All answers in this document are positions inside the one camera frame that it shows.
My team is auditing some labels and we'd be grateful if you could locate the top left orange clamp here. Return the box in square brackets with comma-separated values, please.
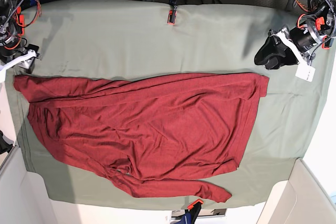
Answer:
[15, 7, 25, 36]

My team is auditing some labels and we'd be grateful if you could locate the bottom orange blue clamp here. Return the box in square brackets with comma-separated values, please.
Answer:
[175, 199, 204, 224]

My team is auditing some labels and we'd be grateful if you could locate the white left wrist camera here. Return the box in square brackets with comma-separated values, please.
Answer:
[295, 63, 316, 82]

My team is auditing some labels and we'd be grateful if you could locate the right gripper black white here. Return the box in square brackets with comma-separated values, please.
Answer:
[1, 44, 40, 73]

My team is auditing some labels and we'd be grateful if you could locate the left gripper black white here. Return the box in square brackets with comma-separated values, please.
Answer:
[254, 26, 322, 70]

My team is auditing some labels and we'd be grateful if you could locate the red long-sleeve T-shirt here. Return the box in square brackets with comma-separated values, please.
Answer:
[14, 73, 269, 202]

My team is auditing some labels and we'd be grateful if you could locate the top right orange clamp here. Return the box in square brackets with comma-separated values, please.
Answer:
[322, 37, 334, 50]

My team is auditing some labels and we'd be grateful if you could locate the top centre blue clamp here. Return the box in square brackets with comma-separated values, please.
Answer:
[167, 0, 177, 25]

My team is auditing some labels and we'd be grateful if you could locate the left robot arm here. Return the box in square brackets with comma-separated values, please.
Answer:
[254, 0, 335, 70]

